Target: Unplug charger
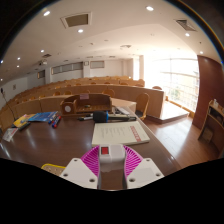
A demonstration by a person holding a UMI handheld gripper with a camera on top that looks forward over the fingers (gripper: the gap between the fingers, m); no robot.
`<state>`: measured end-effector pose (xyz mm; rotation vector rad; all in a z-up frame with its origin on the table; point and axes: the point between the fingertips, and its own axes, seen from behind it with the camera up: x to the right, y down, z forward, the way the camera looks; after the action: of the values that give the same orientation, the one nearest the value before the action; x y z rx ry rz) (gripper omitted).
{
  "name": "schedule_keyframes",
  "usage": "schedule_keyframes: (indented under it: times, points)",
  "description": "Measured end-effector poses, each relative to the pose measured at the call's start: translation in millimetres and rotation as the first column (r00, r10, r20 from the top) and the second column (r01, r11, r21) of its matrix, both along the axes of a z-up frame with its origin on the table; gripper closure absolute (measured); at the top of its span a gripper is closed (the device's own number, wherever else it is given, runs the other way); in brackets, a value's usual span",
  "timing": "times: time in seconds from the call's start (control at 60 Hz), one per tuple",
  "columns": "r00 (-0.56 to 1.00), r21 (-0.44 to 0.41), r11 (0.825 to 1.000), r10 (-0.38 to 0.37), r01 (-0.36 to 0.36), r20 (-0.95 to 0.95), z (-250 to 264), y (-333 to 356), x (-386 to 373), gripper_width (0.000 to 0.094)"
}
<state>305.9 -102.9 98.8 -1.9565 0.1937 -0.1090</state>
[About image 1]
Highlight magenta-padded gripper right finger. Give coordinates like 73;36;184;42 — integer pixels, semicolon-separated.
123;145;165;190

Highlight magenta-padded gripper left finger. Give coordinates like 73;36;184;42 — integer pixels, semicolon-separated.
60;145;101;190

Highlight white charger block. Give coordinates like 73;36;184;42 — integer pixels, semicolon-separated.
98;143;127;165

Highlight white book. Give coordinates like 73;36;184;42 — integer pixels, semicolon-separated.
91;120;151;148

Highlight red marker pen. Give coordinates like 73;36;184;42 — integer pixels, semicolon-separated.
53;115;63;129

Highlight black and white marker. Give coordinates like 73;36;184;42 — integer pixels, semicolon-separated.
77;114;95;122

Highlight blue marker pen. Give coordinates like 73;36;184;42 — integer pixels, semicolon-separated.
51;115;60;128
47;113;58;125

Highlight black handheld microphone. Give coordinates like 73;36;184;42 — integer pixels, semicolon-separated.
92;110;138;124

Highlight blue booklet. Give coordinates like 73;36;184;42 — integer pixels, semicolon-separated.
27;111;59;123

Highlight wooden chair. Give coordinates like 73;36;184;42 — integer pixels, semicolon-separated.
134;92;151;121

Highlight wooden desk organizer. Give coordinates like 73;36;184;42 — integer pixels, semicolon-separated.
60;92;113;117

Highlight black remote control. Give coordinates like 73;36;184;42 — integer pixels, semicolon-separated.
18;122;32;132

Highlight white leaflet with red print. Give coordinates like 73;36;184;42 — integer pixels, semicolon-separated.
2;127;19;143

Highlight wooden shelf unit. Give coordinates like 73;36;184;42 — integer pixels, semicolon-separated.
197;98;224;155

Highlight rows of wooden seats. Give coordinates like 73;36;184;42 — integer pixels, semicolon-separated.
6;77;146;103

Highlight large glass window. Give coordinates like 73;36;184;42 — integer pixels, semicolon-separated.
142;57;200;113

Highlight black gooseneck microphone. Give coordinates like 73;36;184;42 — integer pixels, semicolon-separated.
0;87;16;122

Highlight square ceiling vent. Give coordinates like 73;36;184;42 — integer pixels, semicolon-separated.
60;12;93;29

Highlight slatted ceiling vent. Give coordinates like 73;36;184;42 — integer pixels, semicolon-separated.
174;18;197;32

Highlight recessed ceiling lights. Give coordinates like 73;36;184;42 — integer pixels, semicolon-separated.
0;5;205;65

